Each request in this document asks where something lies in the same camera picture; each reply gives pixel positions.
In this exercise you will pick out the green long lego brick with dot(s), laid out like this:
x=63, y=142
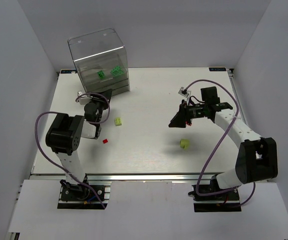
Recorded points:
x=117, y=71

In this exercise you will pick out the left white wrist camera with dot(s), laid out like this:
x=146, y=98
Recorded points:
x=82, y=99

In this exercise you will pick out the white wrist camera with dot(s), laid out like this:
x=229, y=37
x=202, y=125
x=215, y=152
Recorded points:
x=184, y=92
x=82, y=99

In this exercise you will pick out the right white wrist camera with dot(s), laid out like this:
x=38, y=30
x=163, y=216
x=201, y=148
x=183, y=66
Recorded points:
x=184, y=92

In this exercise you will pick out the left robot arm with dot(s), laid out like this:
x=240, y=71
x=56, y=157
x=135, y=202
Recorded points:
x=65, y=133

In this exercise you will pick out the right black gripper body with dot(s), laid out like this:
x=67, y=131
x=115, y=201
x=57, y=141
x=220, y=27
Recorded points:
x=184, y=115

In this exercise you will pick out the yellow lego brick right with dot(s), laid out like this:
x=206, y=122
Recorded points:
x=184, y=143

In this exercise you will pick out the yellow square lego brick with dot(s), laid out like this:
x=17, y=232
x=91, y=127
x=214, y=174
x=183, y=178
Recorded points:
x=118, y=121

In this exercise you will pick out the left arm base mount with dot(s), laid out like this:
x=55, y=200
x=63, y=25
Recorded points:
x=78, y=197

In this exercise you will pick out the green square lego brick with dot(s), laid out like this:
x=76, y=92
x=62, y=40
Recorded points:
x=101, y=74

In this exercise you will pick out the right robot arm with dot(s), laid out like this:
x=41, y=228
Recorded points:
x=257, y=158

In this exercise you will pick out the clear plastic drawer container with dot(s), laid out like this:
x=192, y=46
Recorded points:
x=100, y=50

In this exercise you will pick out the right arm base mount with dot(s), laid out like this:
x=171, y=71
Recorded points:
x=227, y=202

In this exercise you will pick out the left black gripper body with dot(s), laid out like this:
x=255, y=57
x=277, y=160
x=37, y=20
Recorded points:
x=103, y=97

